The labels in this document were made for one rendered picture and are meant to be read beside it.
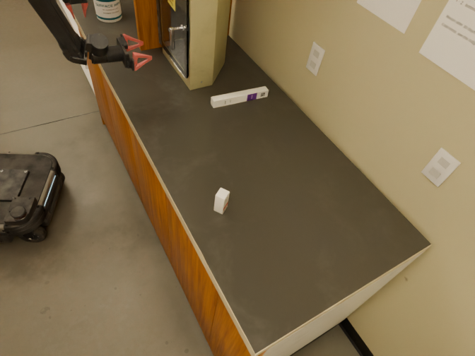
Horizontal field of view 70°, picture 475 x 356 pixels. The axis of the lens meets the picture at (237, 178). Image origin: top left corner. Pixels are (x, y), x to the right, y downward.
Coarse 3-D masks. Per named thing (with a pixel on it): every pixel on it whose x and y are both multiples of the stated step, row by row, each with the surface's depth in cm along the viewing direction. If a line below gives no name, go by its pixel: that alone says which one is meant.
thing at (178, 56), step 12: (180, 0) 124; (168, 12) 138; (180, 12) 127; (168, 24) 142; (180, 24) 131; (168, 36) 147; (180, 36) 135; (168, 48) 152; (180, 48) 139; (180, 60) 143
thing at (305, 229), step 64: (128, 0) 195; (256, 64) 168; (192, 128) 134; (256, 128) 138; (192, 192) 114; (256, 192) 117; (320, 192) 121; (256, 256) 102; (320, 256) 104; (384, 256) 107; (256, 320) 90
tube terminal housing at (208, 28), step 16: (192, 0) 119; (208, 0) 122; (224, 0) 133; (192, 16) 124; (208, 16) 127; (224, 16) 140; (192, 32) 129; (208, 32) 132; (224, 32) 148; (192, 48) 134; (208, 48) 137; (224, 48) 156; (192, 64) 139; (208, 64) 143; (192, 80) 145; (208, 80) 150
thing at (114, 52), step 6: (120, 42) 123; (108, 48) 120; (114, 48) 121; (120, 48) 122; (108, 54) 120; (114, 54) 121; (120, 54) 122; (126, 54) 120; (108, 60) 121; (114, 60) 122; (120, 60) 124; (126, 60) 122; (126, 66) 124
